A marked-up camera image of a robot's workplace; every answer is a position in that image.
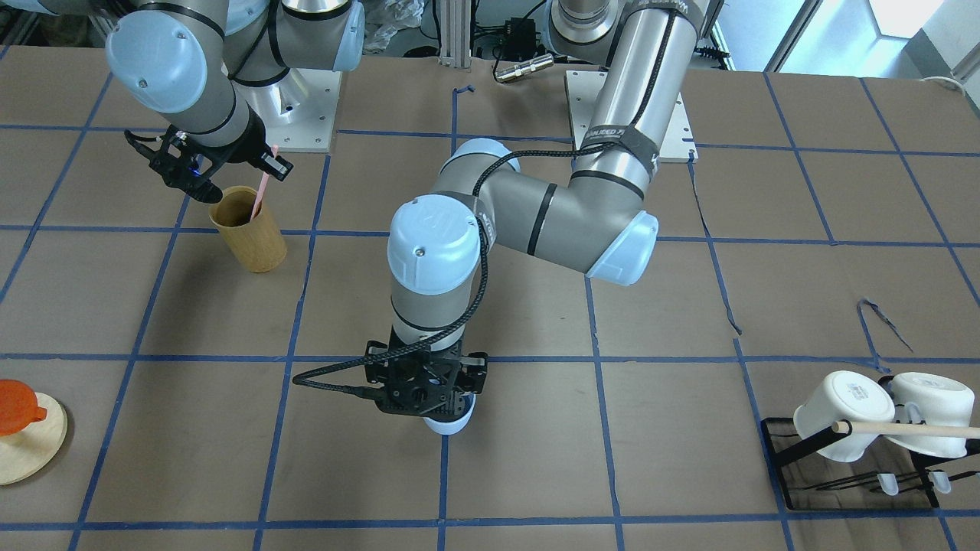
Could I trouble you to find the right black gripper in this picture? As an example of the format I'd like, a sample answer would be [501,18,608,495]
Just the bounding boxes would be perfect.
[125,126,294,204]

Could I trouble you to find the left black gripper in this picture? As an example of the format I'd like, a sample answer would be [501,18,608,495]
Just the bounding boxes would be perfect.
[365,341,488,418]

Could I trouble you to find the pink chopstick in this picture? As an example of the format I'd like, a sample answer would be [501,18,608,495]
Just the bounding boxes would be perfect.
[248,171,270,222]

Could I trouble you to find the light blue cup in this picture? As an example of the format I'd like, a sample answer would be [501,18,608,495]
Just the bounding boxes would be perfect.
[423,393,477,435]

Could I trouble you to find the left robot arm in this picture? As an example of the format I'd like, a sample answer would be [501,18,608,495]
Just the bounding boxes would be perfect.
[353,1,708,423]

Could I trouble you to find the orange cup on stand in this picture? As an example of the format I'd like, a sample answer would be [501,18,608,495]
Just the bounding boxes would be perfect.
[1,379,47,437]

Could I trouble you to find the bamboo cylinder holder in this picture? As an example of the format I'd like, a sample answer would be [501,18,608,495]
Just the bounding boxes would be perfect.
[207,186,287,273]

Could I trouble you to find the round wooden mug stand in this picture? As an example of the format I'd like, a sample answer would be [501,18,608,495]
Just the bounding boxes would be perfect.
[1,392,69,485]

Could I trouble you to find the white mug far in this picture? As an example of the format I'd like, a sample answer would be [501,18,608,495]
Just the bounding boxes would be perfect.
[886,372,975,459]

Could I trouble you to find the aluminium frame post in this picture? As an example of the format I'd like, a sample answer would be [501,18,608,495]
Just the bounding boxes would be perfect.
[436,0,475,72]

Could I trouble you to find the black wire mug rack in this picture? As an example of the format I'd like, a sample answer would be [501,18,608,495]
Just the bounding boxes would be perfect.
[762,374,978,510]

